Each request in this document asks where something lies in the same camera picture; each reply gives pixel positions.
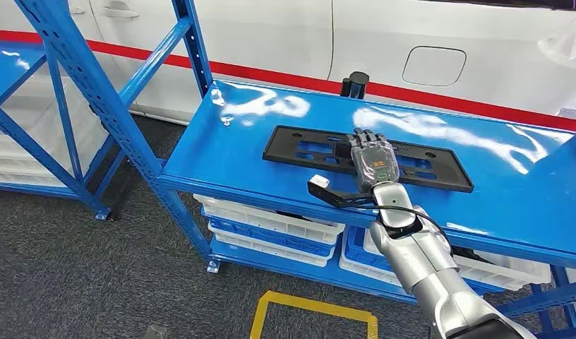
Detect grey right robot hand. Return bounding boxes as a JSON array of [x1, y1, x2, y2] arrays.
[[347, 127, 402, 193]]

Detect black plastic bracket part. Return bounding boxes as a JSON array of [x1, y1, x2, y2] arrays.
[[262, 125, 475, 194]]

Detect black part in crate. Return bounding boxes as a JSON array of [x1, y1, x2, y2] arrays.
[[274, 210, 317, 224]]

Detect blue metal shelf rack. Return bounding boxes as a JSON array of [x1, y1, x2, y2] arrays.
[[14, 0, 576, 339], [0, 40, 128, 222]]

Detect blue plastic crate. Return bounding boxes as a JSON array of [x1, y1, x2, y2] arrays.
[[201, 208, 338, 259], [339, 227, 504, 296]]

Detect white plastic crate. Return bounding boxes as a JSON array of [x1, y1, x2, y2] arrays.
[[193, 194, 346, 245], [208, 224, 336, 268], [0, 133, 90, 177], [338, 254, 405, 287], [0, 70, 110, 155], [362, 229, 553, 292], [0, 159, 69, 189]]

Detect yellow floor tape square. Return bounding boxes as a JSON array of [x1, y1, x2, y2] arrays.
[[249, 290, 378, 339]]

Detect white car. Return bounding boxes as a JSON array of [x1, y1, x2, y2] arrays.
[[0, 0, 576, 132]]

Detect black stanchion post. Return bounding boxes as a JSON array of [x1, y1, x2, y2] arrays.
[[340, 71, 371, 100]]

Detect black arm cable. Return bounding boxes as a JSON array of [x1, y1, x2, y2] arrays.
[[362, 203, 455, 256]]

